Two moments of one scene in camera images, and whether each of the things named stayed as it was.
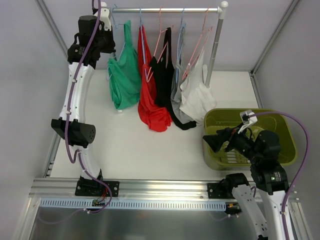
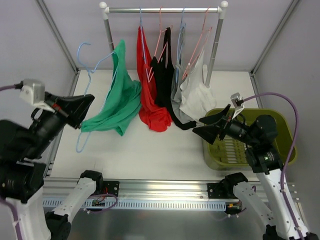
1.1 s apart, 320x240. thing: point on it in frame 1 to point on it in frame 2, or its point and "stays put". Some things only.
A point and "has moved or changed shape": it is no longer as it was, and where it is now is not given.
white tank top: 197,99 stays put
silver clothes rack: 220,9 stays put
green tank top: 124,73 has moved or changed shape
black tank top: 162,70 stays put
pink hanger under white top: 205,34 stays put
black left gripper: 107,46 to 58,110
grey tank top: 176,96 stays put
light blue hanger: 109,75 has moved or changed shape
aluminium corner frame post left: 47,15 stays put
